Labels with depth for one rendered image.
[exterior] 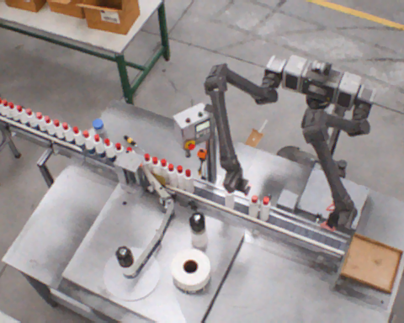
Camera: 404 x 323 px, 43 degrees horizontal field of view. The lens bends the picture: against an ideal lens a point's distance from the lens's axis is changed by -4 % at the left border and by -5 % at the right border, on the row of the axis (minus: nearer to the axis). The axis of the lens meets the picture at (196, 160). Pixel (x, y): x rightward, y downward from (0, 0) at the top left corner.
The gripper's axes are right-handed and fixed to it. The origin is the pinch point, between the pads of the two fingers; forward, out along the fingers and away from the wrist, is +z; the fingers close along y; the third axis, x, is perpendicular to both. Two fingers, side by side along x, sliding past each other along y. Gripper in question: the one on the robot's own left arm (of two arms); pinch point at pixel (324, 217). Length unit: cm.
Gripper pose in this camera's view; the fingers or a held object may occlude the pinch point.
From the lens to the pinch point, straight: 271.2
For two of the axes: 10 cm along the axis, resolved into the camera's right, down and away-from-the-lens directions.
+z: -5.3, 2.2, 8.2
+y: -4.2, 7.7, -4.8
